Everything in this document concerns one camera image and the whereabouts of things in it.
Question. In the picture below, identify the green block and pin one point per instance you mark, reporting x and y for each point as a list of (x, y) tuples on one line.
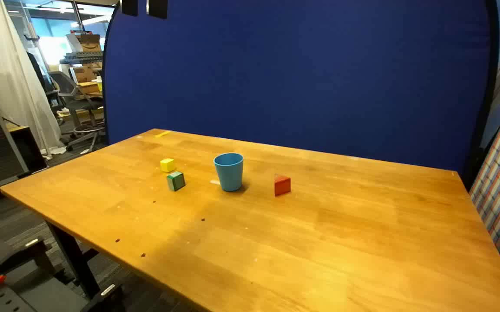
[(175, 181)]

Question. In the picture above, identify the blue fabric backdrop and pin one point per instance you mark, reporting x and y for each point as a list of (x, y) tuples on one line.
[(295, 75)]

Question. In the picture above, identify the blue plastic cup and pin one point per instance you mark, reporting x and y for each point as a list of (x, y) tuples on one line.
[(229, 172)]

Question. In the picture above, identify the shelf with cardboard boxes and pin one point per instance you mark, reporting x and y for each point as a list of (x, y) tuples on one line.
[(82, 87)]

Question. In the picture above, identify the black table leg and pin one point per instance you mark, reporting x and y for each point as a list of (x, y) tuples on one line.
[(77, 261)]

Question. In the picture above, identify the red block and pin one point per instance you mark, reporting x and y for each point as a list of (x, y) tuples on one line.
[(281, 186)]

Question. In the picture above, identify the white curtain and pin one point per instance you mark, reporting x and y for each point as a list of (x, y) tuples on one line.
[(7, 70)]

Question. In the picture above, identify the yellow block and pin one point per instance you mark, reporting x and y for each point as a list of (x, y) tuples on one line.
[(167, 165)]

